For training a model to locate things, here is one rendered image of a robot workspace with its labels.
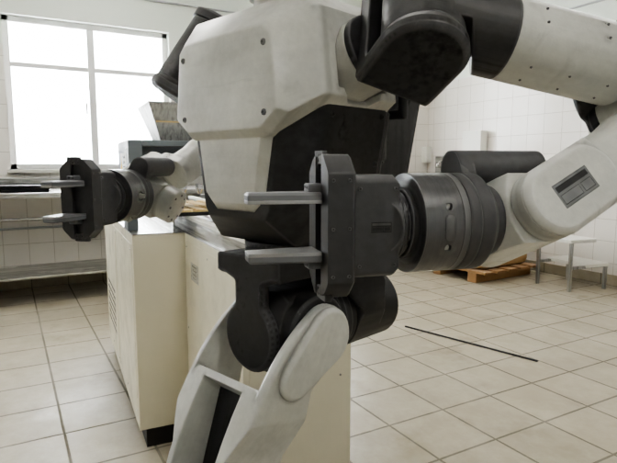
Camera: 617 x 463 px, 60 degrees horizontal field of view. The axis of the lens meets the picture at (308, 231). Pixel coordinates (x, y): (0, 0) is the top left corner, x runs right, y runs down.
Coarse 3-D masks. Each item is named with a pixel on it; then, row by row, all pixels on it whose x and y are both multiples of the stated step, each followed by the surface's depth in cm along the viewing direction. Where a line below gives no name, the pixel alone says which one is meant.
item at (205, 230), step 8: (192, 216) 200; (176, 224) 219; (184, 224) 206; (192, 224) 193; (200, 224) 181; (208, 224) 172; (192, 232) 194; (200, 232) 182; (208, 232) 172; (216, 232) 164; (208, 240) 173; (216, 240) 165; (224, 240) 156; (232, 240) 149; (240, 240) 142; (224, 248) 157; (232, 248) 149; (240, 248) 143
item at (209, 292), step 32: (192, 256) 191; (192, 288) 194; (224, 288) 155; (192, 320) 197; (192, 352) 199; (256, 384) 146; (320, 384) 154; (320, 416) 156; (288, 448) 152; (320, 448) 157
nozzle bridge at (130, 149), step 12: (120, 144) 210; (132, 144) 191; (144, 144) 192; (156, 144) 194; (168, 144) 196; (180, 144) 198; (120, 156) 212; (132, 156) 191; (120, 168) 214; (132, 228) 204
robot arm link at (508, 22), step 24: (384, 0) 58; (408, 0) 54; (432, 0) 53; (456, 0) 54; (480, 0) 55; (504, 0) 55; (384, 24) 56; (480, 24) 55; (504, 24) 55; (480, 48) 56; (504, 48) 56; (480, 72) 58
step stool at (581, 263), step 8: (560, 240) 464; (568, 240) 456; (576, 240) 456; (584, 240) 459; (592, 240) 463; (536, 256) 493; (552, 256) 502; (560, 256) 502; (568, 256) 459; (576, 256) 502; (536, 264) 493; (568, 264) 459; (576, 264) 472; (584, 264) 465; (592, 264) 465; (600, 264) 467; (608, 264) 470; (536, 272) 494; (568, 272) 460; (536, 280) 494; (568, 280) 460; (568, 288) 460
